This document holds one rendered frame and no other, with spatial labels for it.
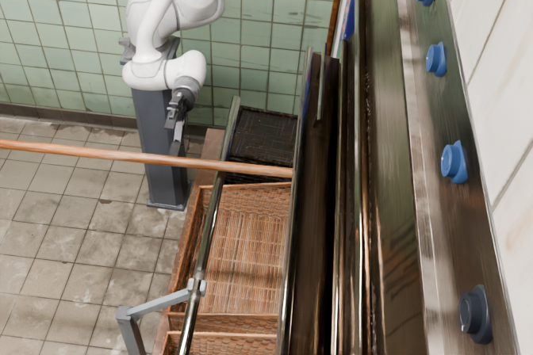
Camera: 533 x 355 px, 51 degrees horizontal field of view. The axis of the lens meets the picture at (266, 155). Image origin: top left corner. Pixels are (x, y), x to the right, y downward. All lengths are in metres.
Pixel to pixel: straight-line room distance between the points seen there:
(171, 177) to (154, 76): 0.98
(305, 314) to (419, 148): 0.51
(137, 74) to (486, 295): 1.63
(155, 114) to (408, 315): 1.93
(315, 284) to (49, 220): 2.13
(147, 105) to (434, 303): 1.99
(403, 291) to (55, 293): 2.29
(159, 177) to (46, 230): 0.66
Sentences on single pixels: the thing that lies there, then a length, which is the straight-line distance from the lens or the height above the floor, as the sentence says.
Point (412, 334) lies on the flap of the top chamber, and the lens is 0.75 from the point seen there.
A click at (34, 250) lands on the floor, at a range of 3.07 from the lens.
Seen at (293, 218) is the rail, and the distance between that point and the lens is 1.27.
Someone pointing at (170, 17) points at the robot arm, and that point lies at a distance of 2.26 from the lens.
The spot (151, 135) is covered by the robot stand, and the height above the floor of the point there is 0.57.
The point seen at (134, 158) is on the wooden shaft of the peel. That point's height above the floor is 1.20.
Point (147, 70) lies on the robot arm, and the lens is 1.96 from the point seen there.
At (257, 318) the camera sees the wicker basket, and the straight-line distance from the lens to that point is 1.85.
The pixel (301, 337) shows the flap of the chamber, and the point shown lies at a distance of 1.16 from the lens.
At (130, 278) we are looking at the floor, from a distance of 2.86.
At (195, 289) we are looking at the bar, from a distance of 1.47.
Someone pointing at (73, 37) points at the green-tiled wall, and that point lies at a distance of 3.15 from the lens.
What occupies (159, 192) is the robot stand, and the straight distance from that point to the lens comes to 2.98.
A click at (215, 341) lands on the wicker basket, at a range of 1.90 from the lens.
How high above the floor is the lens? 2.47
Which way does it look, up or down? 49 degrees down
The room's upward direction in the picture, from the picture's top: 4 degrees clockwise
